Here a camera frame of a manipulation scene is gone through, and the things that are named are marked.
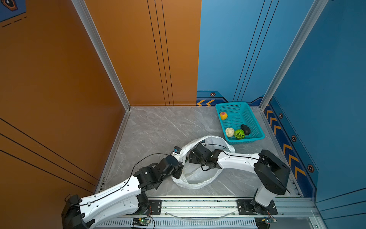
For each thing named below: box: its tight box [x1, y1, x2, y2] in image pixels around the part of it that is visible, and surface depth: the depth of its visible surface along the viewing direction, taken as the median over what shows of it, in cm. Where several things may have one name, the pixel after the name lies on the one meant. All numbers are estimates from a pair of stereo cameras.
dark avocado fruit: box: [240, 124, 251, 136], surface depth 102 cm
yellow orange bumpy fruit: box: [220, 111, 228, 121], surface depth 111 cm
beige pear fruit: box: [225, 127, 235, 138], surface depth 99 cm
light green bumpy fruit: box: [233, 129, 246, 140], surface depth 98 cm
